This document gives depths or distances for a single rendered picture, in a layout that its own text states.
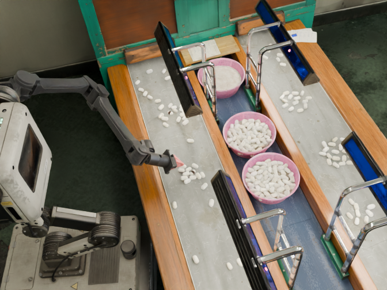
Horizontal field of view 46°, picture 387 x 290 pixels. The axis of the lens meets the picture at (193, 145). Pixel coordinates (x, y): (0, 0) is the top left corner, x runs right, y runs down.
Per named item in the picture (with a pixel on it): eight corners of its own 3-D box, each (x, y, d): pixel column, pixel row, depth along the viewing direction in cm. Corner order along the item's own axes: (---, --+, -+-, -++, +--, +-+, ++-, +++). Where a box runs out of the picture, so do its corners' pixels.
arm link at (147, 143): (130, 164, 196) (140, 151, 192) (123, 146, 203) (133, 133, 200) (152, 169, 204) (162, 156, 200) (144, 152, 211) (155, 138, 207)
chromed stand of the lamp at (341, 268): (341, 280, 188) (366, 232, 152) (319, 238, 200) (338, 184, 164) (382, 266, 190) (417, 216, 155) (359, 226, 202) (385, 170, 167)
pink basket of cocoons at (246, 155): (246, 172, 223) (247, 161, 216) (212, 140, 237) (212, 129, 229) (285, 144, 232) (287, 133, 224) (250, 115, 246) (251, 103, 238)
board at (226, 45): (186, 65, 260) (186, 63, 259) (179, 49, 269) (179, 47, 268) (240, 51, 264) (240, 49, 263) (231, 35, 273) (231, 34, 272)
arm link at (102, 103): (83, 100, 212) (94, 83, 207) (93, 101, 217) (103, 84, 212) (130, 168, 195) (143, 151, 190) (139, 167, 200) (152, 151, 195)
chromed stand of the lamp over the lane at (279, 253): (251, 310, 183) (255, 268, 148) (234, 265, 195) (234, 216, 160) (294, 296, 185) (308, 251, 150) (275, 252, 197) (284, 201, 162)
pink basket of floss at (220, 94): (231, 109, 249) (231, 97, 242) (190, 92, 259) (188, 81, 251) (252, 78, 262) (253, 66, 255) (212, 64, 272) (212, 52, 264)
